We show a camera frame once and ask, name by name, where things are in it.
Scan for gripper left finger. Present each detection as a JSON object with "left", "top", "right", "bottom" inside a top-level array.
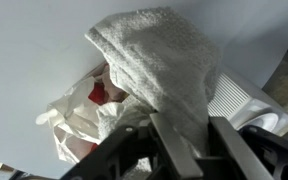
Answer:
[{"left": 59, "top": 112, "right": 203, "bottom": 180}]

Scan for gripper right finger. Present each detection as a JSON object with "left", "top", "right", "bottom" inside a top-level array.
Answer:
[{"left": 207, "top": 116, "right": 288, "bottom": 180}]

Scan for white waffle towel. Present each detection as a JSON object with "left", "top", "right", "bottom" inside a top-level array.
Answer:
[{"left": 84, "top": 6, "right": 222, "bottom": 180}]

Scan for white round plate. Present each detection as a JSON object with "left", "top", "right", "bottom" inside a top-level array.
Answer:
[{"left": 239, "top": 111, "right": 282, "bottom": 133}]

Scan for white box with blue lid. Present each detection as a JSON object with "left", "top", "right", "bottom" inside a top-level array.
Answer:
[{"left": 206, "top": 65, "right": 288, "bottom": 135}]

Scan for red round fruit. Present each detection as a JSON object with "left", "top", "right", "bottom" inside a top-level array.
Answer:
[{"left": 87, "top": 82, "right": 111, "bottom": 106}]

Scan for white plastic bag red print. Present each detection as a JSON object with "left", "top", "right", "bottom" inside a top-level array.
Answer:
[{"left": 35, "top": 61, "right": 159, "bottom": 166}]

